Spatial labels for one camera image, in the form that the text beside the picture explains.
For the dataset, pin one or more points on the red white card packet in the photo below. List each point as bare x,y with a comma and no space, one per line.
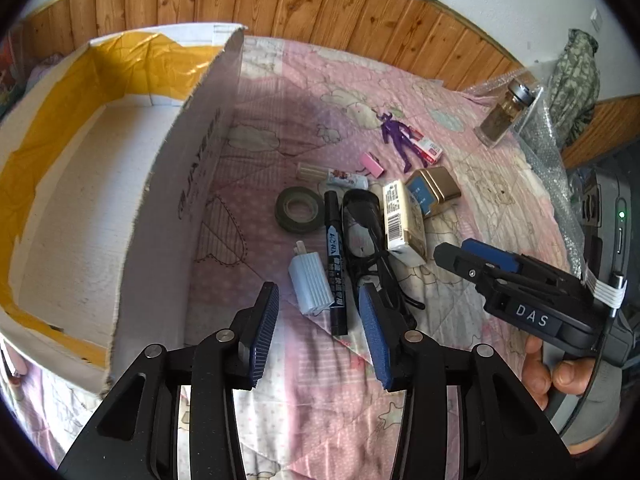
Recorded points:
432,152

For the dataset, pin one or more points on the black marker pen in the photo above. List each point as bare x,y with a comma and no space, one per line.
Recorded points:
334,260

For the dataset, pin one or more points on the beige tissue packet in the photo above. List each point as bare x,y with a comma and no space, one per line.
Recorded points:
400,220

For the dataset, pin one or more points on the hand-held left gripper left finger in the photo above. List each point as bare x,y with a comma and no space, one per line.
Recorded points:
265,330

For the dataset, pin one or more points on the person's right hand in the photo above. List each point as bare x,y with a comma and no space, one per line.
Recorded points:
570,377

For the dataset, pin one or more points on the grey tape roll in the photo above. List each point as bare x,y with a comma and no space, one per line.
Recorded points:
287,215

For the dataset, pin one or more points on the purple action figure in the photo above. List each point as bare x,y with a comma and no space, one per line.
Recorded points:
397,132

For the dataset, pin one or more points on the clear tube with sticker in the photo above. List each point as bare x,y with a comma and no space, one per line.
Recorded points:
340,177

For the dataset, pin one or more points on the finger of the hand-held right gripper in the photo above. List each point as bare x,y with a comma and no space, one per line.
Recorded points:
462,267
492,257

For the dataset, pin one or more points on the pink printed blanket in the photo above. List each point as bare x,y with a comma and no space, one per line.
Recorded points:
300,85

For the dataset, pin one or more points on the white charger plug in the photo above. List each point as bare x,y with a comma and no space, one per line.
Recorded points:
312,280

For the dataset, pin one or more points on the clear bubble wrap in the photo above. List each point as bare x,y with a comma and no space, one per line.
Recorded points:
545,145

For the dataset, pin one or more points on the pink binder clip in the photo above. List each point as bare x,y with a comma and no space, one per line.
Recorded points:
371,162

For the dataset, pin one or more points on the white wall socket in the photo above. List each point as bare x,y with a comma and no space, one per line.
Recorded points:
595,18

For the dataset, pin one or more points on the glass bottle with metal cap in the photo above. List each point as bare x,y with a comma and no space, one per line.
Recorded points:
500,120

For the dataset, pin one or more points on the camouflage garment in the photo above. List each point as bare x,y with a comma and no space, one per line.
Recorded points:
580,85

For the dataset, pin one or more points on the white box with yellow tape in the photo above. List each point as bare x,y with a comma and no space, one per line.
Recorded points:
75,185

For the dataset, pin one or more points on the black glasses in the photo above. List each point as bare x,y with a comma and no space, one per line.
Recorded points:
361,195

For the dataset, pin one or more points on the gold tin box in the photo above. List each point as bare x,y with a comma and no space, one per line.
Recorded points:
440,185

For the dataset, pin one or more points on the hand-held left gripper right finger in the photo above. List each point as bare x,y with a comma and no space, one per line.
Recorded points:
372,340

